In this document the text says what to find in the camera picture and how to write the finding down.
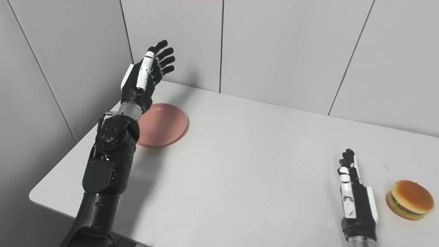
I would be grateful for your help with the pink round plate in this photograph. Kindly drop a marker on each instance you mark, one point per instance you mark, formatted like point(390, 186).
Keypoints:
point(164, 125)

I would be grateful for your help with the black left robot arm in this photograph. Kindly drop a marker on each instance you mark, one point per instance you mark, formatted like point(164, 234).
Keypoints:
point(106, 171)

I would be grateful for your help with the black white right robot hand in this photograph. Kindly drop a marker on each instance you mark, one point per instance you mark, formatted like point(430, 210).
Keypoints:
point(362, 209)

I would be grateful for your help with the toy hamburger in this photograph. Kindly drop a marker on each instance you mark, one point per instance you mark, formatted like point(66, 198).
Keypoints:
point(411, 197)

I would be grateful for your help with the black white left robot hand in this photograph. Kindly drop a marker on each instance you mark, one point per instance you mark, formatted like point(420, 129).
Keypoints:
point(137, 92)

